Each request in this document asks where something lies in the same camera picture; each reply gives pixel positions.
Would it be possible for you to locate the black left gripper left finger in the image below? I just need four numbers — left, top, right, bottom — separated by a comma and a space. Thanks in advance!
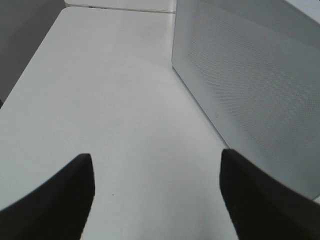
0, 153, 95, 240

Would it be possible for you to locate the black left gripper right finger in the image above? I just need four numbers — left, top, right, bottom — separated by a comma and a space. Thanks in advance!
219, 149, 320, 240

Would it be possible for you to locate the white microwave door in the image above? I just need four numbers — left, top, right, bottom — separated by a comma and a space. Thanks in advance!
172, 0, 320, 199

